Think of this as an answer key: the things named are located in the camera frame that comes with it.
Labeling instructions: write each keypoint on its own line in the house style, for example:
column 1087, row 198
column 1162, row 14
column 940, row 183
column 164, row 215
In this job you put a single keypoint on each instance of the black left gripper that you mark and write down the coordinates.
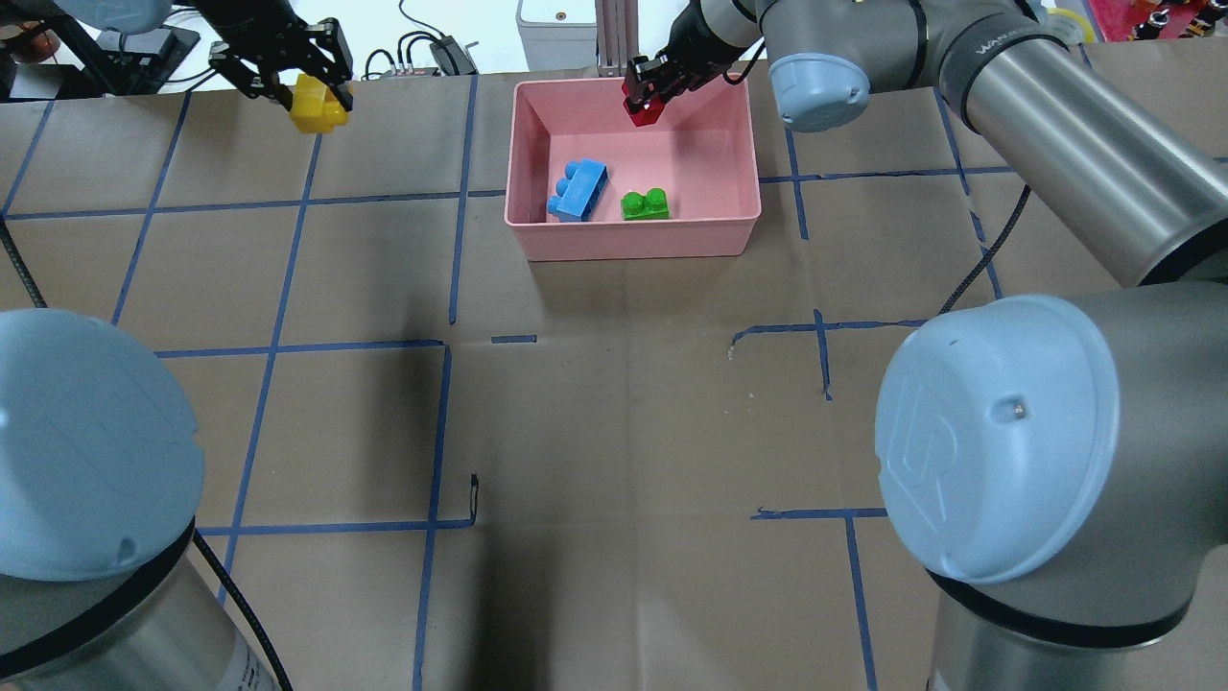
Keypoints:
column 251, row 21

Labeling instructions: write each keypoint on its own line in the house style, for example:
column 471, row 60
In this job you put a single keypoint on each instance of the red toy block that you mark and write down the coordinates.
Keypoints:
column 644, row 113

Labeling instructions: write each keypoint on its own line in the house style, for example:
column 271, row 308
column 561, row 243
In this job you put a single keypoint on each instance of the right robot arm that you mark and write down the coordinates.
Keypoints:
column 1052, row 443

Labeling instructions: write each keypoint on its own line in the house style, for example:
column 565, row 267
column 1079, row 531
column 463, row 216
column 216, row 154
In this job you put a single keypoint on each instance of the pink plastic box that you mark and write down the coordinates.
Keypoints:
column 701, row 152

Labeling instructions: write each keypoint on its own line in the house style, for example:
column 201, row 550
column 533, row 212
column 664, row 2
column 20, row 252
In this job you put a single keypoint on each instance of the aluminium frame post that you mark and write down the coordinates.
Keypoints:
column 617, row 24

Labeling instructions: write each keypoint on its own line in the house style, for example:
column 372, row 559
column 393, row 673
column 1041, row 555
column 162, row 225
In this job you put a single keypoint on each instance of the yellow toy block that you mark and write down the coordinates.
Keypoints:
column 315, row 109

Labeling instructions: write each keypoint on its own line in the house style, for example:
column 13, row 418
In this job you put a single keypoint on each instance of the black power adapter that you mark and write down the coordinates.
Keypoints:
column 452, row 58

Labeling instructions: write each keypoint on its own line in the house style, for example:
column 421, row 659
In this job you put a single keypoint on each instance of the green toy block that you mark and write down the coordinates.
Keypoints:
column 646, row 206

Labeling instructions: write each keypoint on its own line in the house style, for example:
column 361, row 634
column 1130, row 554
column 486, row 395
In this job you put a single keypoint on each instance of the yellow tape roll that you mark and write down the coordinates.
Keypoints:
column 1071, row 28

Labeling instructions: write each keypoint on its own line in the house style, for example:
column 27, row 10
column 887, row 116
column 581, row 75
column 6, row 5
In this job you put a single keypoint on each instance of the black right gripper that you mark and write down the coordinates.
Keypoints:
column 697, row 40

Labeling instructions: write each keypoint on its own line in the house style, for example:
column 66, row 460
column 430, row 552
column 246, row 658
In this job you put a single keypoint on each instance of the blue toy block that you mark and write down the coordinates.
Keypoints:
column 578, row 192

